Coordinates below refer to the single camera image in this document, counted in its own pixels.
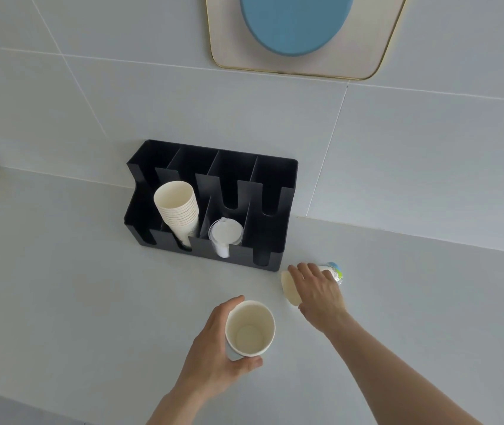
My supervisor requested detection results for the blue round disc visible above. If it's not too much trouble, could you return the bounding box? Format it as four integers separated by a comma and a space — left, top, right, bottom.
240, 0, 355, 56

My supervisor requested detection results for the person's left forearm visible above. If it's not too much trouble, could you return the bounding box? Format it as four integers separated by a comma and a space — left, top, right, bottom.
146, 385, 218, 425

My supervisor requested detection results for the cream wall panel gold rim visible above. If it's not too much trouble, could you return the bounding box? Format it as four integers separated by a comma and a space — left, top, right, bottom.
204, 0, 410, 81

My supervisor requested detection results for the person's right forearm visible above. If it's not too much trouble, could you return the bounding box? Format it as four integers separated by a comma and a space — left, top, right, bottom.
322, 310, 484, 425

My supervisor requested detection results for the paper cup with green print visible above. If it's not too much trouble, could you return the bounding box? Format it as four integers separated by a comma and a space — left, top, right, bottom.
281, 262, 345, 307

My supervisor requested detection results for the stack of clear plastic lids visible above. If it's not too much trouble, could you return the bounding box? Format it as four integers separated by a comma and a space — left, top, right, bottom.
208, 218, 244, 259

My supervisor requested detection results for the person's right hand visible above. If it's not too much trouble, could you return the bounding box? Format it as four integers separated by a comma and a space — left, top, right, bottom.
287, 262, 349, 335

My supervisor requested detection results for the person's left hand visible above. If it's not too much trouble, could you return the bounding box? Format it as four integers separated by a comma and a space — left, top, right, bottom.
174, 295, 264, 401

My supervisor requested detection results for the stack of cream paper cups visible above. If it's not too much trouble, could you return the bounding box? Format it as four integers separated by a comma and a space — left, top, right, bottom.
153, 181, 200, 249

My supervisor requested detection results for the cream paper cup blue outside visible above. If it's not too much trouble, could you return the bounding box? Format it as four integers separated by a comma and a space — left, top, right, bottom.
225, 300, 276, 362

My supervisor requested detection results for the black compartment cup organizer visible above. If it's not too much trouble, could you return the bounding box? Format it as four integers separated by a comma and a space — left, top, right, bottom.
123, 139, 299, 272

